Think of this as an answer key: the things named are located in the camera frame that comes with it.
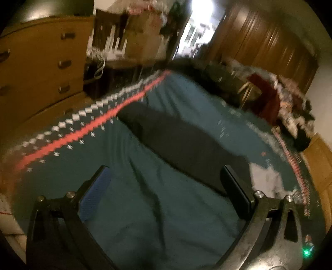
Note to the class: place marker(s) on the green patterned blanket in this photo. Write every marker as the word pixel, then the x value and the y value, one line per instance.
pixel 145 207

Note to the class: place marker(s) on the wooden dresser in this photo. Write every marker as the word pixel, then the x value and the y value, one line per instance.
pixel 33 72

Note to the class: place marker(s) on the dark cloth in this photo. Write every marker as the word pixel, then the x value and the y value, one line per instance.
pixel 302 141

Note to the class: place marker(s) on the black pants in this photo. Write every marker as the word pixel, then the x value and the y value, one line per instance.
pixel 181 140

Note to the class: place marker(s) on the pile of dark clothes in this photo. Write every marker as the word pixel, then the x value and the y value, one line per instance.
pixel 207 75

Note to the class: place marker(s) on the brown wooden wardrobe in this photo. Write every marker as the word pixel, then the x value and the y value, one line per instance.
pixel 262 44

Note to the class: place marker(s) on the dark wooden table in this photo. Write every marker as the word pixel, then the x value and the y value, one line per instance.
pixel 116 75

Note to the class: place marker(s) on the dark wooden chair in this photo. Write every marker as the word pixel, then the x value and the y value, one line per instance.
pixel 109 31

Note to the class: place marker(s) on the stacked cardboard boxes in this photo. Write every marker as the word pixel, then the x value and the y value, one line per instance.
pixel 145 33

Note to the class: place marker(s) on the black monitor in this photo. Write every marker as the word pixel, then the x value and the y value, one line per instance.
pixel 51 9

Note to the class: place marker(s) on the red cloth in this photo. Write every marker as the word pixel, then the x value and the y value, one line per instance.
pixel 267 96

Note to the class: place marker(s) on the wooden headboard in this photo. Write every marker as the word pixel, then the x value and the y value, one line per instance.
pixel 319 166

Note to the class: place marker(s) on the light wooden chair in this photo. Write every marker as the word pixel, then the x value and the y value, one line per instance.
pixel 246 92

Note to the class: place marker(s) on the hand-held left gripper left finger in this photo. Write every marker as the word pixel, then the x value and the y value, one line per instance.
pixel 94 193

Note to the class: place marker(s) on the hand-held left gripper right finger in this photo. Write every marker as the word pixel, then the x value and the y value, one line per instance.
pixel 237 193

